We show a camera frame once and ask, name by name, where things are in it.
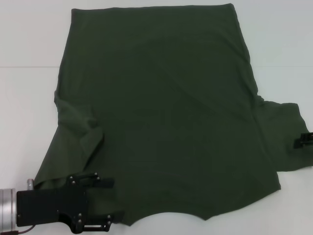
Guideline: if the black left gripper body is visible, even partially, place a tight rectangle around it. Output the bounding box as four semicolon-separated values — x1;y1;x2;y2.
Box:
16;175;89;234

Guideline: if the dark green t-shirt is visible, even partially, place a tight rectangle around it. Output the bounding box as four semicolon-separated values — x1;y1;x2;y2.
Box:
34;3;309;225

